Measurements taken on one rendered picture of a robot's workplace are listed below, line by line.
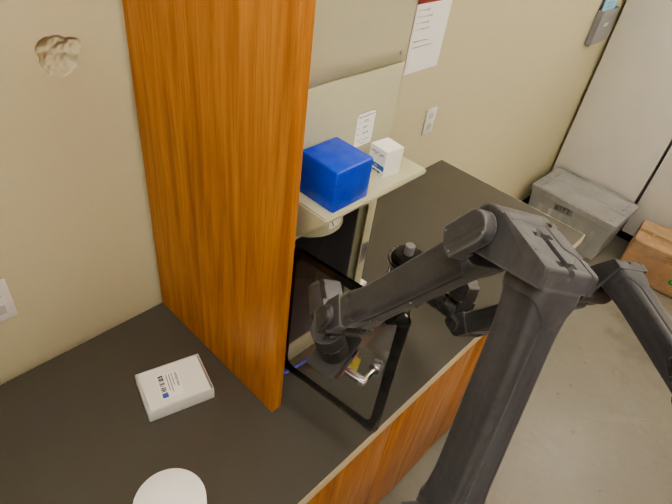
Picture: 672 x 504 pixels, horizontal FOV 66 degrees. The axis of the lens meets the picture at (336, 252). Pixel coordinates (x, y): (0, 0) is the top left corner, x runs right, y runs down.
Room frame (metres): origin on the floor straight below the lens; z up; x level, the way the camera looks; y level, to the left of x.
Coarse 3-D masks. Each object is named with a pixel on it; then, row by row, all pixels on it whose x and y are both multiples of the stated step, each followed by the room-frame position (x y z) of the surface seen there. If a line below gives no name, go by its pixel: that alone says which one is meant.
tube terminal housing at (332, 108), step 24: (384, 72) 1.05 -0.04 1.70; (312, 96) 0.89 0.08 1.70; (336, 96) 0.94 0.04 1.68; (360, 96) 1.00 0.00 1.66; (384, 96) 1.06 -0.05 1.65; (312, 120) 0.89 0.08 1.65; (336, 120) 0.95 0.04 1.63; (384, 120) 1.07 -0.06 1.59; (312, 144) 0.90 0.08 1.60; (360, 216) 1.10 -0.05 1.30; (360, 240) 1.11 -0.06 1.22; (360, 264) 1.08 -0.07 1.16
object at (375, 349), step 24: (312, 264) 0.80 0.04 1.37; (288, 336) 0.83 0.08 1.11; (360, 336) 0.73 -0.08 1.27; (384, 336) 0.70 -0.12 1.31; (288, 360) 0.83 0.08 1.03; (384, 360) 0.69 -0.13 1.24; (312, 384) 0.78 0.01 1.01; (336, 384) 0.75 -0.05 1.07; (384, 384) 0.69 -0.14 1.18; (360, 408) 0.71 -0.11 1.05; (384, 408) 0.68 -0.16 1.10
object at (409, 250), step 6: (402, 246) 1.16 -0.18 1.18; (408, 246) 1.13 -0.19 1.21; (414, 246) 1.13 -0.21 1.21; (396, 252) 1.13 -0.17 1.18; (402, 252) 1.13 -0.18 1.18; (408, 252) 1.12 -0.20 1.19; (414, 252) 1.14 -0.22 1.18; (420, 252) 1.15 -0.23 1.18; (396, 258) 1.11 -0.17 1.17; (402, 258) 1.11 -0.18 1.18; (408, 258) 1.11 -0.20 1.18
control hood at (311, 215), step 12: (408, 168) 1.02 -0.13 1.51; (420, 168) 1.02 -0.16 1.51; (372, 180) 0.94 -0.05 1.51; (384, 180) 0.95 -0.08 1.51; (396, 180) 0.96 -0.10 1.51; (408, 180) 0.97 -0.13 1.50; (300, 192) 0.86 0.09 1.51; (372, 192) 0.90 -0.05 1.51; (384, 192) 0.91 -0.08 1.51; (300, 204) 0.82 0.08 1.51; (312, 204) 0.82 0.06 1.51; (360, 204) 0.85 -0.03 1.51; (300, 216) 0.82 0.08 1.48; (312, 216) 0.80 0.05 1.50; (324, 216) 0.79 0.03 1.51; (336, 216) 0.80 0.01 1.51; (300, 228) 0.82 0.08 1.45; (312, 228) 0.80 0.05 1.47
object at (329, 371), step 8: (344, 344) 0.64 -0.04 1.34; (352, 344) 0.68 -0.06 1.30; (312, 352) 0.66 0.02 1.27; (320, 352) 0.63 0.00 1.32; (336, 352) 0.62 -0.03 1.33; (344, 352) 0.64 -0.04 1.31; (352, 352) 0.66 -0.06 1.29; (312, 360) 0.65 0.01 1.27; (320, 360) 0.65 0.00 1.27; (328, 360) 0.63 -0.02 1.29; (336, 360) 0.63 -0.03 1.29; (344, 360) 0.65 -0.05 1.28; (320, 368) 0.63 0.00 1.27; (328, 368) 0.63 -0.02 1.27; (336, 368) 0.63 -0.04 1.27; (328, 376) 0.62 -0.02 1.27
